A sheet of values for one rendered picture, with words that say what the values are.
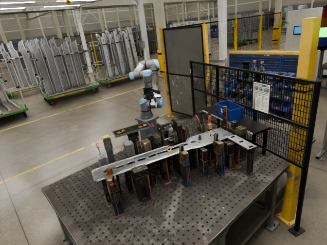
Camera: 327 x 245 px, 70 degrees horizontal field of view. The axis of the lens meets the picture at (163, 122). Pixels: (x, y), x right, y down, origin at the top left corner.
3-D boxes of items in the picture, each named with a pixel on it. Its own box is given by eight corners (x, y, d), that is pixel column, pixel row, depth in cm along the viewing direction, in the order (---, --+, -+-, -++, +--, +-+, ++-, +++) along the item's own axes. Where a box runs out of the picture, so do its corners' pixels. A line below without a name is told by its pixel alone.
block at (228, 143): (228, 171, 227) (228, 146, 216) (221, 166, 237) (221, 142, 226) (236, 168, 230) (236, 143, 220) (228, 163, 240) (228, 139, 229)
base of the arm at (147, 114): (137, 117, 276) (136, 110, 273) (148, 113, 285) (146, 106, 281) (145, 120, 265) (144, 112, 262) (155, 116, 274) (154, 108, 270)
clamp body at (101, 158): (105, 194, 217) (97, 160, 203) (103, 187, 227) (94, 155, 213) (115, 190, 221) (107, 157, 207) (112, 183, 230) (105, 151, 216)
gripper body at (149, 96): (143, 99, 224) (142, 87, 220) (152, 97, 228) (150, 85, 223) (147, 101, 218) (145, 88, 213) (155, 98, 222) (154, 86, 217)
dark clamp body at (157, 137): (158, 173, 239) (154, 139, 224) (154, 166, 250) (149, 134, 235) (168, 169, 243) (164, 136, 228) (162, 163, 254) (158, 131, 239)
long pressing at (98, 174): (95, 184, 184) (94, 183, 184) (90, 170, 203) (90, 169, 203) (234, 135, 233) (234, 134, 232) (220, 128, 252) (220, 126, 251)
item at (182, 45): (215, 128, 481) (211, 22, 404) (210, 130, 473) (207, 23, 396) (171, 114, 578) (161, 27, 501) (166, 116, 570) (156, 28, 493)
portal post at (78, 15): (93, 74, 1266) (78, 6, 1140) (86, 72, 1332) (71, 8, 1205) (99, 72, 1287) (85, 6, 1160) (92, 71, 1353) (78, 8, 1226)
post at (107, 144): (112, 179, 237) (103, 140, 220) (110, 175, 244) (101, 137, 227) (119, 176, 240) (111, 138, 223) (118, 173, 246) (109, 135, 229)
